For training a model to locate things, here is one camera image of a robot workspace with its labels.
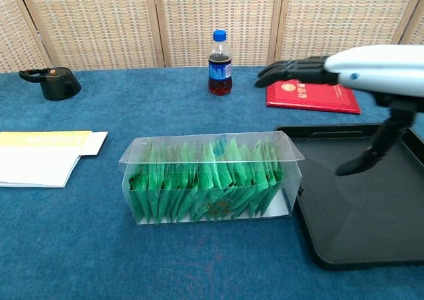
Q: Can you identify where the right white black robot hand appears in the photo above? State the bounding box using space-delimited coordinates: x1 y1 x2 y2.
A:
254 44 424 177

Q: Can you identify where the green packet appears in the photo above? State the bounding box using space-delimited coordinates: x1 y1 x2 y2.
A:
127 140 150 223
264 140 283 185

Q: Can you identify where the clear plastic box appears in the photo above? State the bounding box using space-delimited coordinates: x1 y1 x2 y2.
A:
118 130 305 226

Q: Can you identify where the black plastic tray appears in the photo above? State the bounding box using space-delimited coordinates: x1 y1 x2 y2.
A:
274 123 424 270

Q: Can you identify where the red certificate booklet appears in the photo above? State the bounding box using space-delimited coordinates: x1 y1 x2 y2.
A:
266 79 361 115

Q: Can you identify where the cola bottle blue cap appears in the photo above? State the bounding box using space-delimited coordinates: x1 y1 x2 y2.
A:
207 29 233 97

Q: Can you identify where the woven folding screen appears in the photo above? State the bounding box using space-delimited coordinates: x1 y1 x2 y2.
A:
0 0 424 74

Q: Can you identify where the white paper sheet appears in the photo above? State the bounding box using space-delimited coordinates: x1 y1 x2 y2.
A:
79 131 109 156

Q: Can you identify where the blue felt tablecloth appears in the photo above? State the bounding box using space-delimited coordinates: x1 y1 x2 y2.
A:
0 61 424 300

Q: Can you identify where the white booklet yellow band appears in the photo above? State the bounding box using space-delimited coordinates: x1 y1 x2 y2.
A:
0 130 93 189

